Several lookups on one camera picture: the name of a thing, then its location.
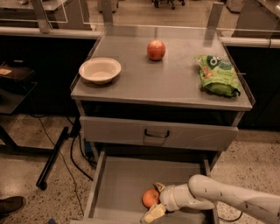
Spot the orange fruit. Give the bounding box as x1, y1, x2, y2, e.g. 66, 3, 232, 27
142, 189, 159, 208

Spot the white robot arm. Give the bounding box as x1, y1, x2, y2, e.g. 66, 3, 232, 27
141, 174, 280, 224

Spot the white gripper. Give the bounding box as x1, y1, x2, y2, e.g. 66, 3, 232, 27
141, 182, 214, 224

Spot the dark box with label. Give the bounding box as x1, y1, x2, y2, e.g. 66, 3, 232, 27
0, 62, 35, 83

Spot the green chip bag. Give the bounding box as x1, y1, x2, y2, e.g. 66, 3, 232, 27
194, 55, 241, 97

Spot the white bowl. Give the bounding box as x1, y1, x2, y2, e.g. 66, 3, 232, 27
79, 58, 122, 85

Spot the black floor cable left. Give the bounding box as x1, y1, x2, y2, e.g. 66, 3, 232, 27
29, 113, 97, 217

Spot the dark side table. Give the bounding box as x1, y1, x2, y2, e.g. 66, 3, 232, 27
0, 82, 53, 157

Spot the open grey middle drawer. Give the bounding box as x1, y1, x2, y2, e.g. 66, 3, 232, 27
71, 147, 210, 224

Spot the black floor cable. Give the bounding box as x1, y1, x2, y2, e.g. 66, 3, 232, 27
218, 211, 244, 222
29, 113, 97, 217

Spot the red apple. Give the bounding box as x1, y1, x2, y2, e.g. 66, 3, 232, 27
147, 39, 165, 61

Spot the dark shoe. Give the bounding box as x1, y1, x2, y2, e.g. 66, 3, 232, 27
0, 196, 25, 216

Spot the black stand leg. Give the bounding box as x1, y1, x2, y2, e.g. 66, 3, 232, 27
36, 127, 68, 191

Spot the black floor cable right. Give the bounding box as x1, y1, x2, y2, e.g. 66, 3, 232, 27
218, 211, 244, 222

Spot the black drawer handle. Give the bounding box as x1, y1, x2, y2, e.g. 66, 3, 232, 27
144, 129, 170, 138

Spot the grey metal cabinet counter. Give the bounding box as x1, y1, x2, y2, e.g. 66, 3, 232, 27
70, 24, 256, 170

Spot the grey top drawer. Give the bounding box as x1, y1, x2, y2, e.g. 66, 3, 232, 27
80, 116, 238, 151

